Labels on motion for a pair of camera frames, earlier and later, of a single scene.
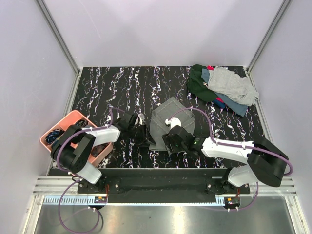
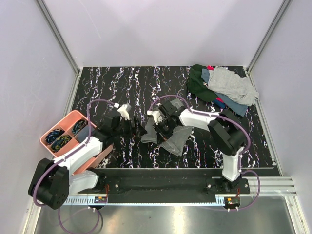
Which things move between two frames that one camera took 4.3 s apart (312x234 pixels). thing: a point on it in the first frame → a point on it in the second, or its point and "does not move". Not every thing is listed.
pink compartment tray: (75, 118) does not move
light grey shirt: (238, 88) does not move
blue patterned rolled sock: (53, 135) does not move
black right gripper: (168, 140) → (161, 135)
